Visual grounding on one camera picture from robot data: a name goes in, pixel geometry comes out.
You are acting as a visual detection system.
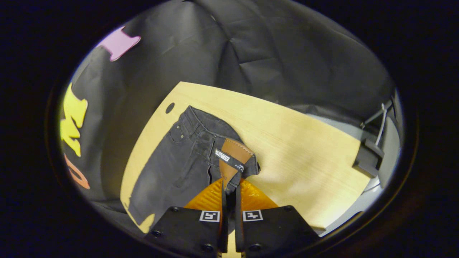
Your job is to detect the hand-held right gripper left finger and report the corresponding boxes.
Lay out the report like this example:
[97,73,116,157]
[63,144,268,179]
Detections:
[145,178,230,258]

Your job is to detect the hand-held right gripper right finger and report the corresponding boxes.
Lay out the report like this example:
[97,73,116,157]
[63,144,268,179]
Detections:
[235,178,320,258]

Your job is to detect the dark grey jeans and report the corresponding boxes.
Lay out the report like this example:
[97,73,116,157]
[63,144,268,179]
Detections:
[127,106,260,224]

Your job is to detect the black clamp block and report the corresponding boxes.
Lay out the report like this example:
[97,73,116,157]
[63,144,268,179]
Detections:
[353,138,385,178]

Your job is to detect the black backdrop cloth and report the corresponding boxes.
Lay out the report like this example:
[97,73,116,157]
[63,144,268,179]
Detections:
[59,0,397,212]

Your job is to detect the grey metal wire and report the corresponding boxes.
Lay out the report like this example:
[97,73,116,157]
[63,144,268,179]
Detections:
[360,100,393,145]

